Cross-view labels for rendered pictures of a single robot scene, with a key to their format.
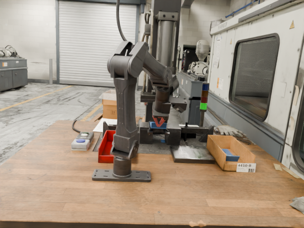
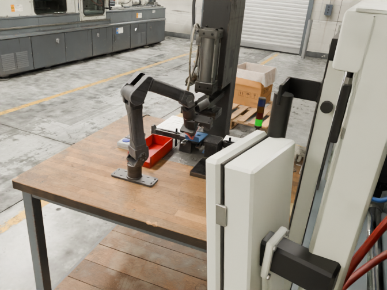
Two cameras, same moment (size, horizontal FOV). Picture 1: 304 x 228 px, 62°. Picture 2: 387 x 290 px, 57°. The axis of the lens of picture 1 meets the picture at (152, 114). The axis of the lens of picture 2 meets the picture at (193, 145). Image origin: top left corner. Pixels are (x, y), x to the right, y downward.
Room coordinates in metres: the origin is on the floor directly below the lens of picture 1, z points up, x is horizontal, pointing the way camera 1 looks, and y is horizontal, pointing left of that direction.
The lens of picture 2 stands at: (-0.33, -0.66, 1.70)
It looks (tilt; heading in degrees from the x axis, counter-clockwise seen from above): 25 degrees down; 23
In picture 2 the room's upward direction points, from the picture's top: 5 degrees clockwise
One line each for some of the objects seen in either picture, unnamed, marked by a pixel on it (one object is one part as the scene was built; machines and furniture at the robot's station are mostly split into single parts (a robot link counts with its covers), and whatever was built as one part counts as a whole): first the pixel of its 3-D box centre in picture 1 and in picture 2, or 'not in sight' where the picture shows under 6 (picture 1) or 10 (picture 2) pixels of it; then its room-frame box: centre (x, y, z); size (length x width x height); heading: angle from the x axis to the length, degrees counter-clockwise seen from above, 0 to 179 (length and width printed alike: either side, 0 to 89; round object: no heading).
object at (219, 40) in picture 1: (216, 52); not in sight; (2.80, -0.65, 1.41); 0.25 x 0.01 x 0.33; 0
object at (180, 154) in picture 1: (190, 154); (212, 170); (1.06, -0.18, 0.91); 0.17 x 0.16 x 0.02; 94
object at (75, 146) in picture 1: (80, 147); (126, 145); (1.07, 0.31, 0.90); 0.07 x 0.07 x 0.06; 4
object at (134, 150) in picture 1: (124, 147); (136, 156); (0.83, 0.09, 1.00); 0.09 x 0.06 x 0.06; 60
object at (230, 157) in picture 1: (225, 152); not in sight; (1.08, -0.34, 0.92); 0.15 x 0.07 x 0.03; 2
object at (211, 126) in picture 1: (206, 133); not in sight; (1.28, -0.29, 0.95); 0.06 x 0.03 x 0.09; 94
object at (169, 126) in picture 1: (159, 125); (201, 137); (1.23, -0.04, 0.98); 0.20 x 0.10 x 0.01; 94
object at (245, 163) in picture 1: (229, 152); not in sight; (1.05, -0.34, 0.93); 0.25 x 0.13 x 0.08; 4
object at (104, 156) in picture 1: (116, 145); (151, 149); (1.05, 0.15, 0.93); 0.25 x 0.12 x 0.06; 4
